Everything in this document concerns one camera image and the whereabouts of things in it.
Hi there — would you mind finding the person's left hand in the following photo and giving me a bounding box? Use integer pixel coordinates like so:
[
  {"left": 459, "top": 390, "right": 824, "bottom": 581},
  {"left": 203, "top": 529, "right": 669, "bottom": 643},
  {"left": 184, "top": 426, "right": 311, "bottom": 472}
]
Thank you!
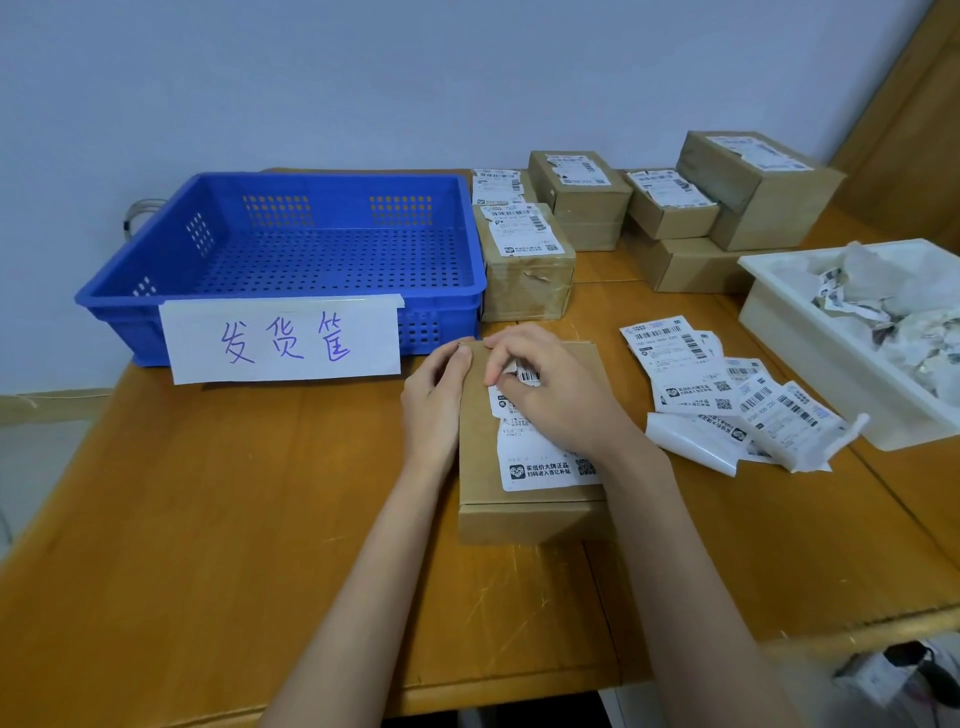
[{"left": 399, "top": 339, "right": 476, "bottom": 481}]

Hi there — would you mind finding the person's right hand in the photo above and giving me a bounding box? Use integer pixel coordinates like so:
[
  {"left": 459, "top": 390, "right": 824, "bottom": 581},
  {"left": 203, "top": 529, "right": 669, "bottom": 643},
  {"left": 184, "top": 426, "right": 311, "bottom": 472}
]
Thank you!
[{"left": 482, "top": 322, "right": 657, "bottom": 481}]

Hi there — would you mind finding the white barcode sticker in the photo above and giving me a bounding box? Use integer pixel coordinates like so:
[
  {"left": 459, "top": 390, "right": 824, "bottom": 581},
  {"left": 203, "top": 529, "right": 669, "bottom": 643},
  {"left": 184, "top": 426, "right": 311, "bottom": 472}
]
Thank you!
[{"left": 487, "top": 360, "right": 603, "bottom": 494}]

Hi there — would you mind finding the brown cardboard parcel box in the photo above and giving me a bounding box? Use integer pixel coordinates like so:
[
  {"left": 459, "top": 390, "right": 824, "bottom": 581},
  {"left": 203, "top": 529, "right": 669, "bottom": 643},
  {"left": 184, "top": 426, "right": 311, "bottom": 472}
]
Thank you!
[{"left": 457, "top": 341, "right": 618, "bottom": 547}]

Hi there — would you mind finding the person's right forearm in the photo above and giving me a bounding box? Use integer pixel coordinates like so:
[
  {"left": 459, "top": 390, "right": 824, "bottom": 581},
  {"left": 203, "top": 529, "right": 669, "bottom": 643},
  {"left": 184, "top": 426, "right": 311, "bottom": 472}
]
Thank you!
[{"left": 592, "top": 442, "right": 805, "bottom": 728}]

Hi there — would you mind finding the person's left forearm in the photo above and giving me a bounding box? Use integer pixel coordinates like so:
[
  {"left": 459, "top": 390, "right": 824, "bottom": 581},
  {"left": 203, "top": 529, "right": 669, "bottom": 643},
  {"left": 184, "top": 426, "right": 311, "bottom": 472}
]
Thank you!
[{"left": 258, "top": 457, "right": 462, "bottom": 728}]

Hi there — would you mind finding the blue perforated plastic basket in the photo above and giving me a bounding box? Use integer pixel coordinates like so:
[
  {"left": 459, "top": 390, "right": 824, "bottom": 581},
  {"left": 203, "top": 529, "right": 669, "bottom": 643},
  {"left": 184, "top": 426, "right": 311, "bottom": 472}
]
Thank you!
[{"left": 75, "top": 172, "right": 489, "bottom": 369}]

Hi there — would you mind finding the white paper sign purple handwriting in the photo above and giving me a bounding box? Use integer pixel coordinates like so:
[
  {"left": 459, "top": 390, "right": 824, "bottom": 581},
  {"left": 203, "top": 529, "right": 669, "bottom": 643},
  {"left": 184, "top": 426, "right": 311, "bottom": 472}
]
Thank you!
[{"left": 159, "top": 294, "right": 406, "bottom": 387}]

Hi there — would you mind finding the pile of white shipping labels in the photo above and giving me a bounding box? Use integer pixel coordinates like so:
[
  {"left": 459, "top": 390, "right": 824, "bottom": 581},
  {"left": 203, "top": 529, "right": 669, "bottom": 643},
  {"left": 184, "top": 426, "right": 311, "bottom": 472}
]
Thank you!
[{"left": 621, "top": 315, "right": 871, "bottom": 478}]

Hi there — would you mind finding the group of labelled cardboard boxes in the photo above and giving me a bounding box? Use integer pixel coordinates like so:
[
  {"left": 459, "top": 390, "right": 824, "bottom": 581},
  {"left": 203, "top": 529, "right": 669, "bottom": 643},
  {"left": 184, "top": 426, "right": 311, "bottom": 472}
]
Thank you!
[{"left": 471, "top": 131, "right": 847, "bottom": 324}]

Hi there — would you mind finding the white plastic tray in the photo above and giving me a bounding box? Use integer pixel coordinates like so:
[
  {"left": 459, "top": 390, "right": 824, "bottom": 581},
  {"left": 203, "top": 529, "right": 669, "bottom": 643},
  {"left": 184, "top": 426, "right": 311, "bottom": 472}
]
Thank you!
[{"left": 738, "top": 238, "right": 960, "bottom": 453}]

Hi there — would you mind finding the heap of crumpled paper scraps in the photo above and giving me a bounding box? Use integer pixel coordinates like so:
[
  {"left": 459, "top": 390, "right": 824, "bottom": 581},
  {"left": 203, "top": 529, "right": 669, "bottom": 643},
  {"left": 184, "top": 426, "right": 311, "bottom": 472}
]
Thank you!
[{"left": 813, "top": 243, "right": 960, "bottom": 408}]

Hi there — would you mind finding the wooden door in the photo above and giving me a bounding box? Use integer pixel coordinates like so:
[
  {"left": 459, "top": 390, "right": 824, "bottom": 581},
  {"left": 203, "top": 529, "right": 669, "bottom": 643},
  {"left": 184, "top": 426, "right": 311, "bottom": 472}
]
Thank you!
[{"left": 831, "top": 0, "right": 960, "bottom": 256}]

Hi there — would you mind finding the white and black bag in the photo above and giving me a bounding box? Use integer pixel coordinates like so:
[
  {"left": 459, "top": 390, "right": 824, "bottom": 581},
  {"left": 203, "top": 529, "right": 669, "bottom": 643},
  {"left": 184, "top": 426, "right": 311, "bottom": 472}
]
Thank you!
[{"left": 832, "top": 639, "right": 960, "bottom": 714}]

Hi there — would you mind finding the grey coiled cable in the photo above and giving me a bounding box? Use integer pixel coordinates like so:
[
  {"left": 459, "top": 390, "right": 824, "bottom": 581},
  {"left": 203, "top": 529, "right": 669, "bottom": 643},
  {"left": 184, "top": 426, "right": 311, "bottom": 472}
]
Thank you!
[{"left": 123, "top": 198, "right": 171, "bottom": 235}]

